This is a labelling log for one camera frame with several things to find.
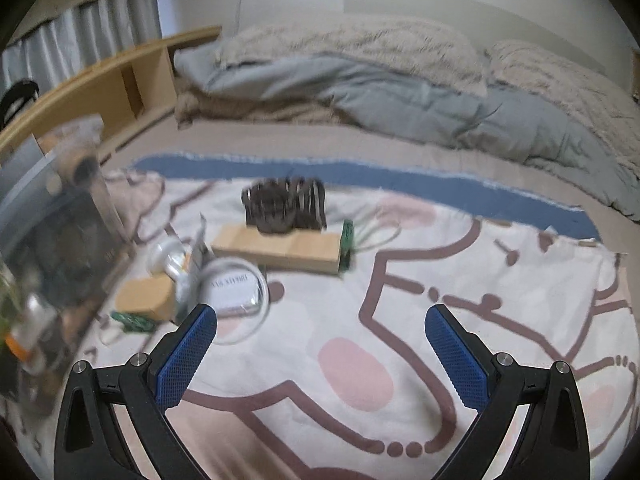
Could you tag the clear plastic storage box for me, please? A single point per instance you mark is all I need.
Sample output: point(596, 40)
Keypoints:
point(105, 200)

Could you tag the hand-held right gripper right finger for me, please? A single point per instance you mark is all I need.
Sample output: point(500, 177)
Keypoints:
point(457, 357)

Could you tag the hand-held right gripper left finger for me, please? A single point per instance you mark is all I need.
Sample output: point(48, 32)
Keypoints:
point(185, 357)

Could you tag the white headboard panel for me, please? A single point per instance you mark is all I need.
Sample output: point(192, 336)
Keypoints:
point(450, 5)

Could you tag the black cap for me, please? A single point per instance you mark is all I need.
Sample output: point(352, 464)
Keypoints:
point(17, 102)

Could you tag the beige fleece blanket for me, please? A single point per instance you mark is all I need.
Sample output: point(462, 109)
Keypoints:
point(240, 107)

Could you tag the cartoon bear printed blanket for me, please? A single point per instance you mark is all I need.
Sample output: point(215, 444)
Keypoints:
point(350, 310)

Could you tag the rounded wooden piece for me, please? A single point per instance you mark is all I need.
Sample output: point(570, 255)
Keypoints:
point(145, 295)

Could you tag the wooden block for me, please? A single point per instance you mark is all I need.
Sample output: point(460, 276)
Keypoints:
point(280, 252)

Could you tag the bottle with orange cap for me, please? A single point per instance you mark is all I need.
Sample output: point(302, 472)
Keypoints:
point(30, 320)

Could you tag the long wooden shelf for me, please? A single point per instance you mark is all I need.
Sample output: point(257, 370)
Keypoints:
point(145, 80)

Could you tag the dark brown hair claw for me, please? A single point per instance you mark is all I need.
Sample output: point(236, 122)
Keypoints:
point(285, 205)

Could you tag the white and blue sachet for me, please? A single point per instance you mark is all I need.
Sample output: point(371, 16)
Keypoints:
point(192, 270)

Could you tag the grey duvet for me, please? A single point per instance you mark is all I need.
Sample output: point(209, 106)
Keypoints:
point(400, 95)

